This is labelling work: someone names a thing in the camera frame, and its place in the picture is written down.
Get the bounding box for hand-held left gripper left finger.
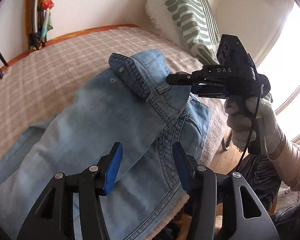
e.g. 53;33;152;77
16;142;123;240

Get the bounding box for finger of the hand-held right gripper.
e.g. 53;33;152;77
166;70;227;85
190;84;228;98

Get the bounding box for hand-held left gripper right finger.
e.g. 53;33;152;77
172;142;280;240

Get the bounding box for light blue denim pants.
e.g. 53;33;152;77
0;49;212;240

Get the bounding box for person's right forearm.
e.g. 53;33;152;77
267;135;300;193

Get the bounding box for person's right hand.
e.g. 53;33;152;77
226;96;283;155

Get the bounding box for dark metal leg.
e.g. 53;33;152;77
221;129;233;152

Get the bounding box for bright window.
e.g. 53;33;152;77
255;2;300;145

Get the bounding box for green patterned white pillow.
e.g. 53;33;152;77
145;0;274;103

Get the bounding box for white printed cloth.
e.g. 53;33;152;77
275;180;300;213

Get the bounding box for pink checked blanket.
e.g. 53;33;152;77
0;26;230;240

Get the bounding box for dark cloth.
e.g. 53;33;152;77
270;204;300;240

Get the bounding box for orange floral cloth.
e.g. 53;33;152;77
37;0;54;45

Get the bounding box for folded silver tripod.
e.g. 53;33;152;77
27;0;47;52

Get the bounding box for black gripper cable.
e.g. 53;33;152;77
239;86;263;167

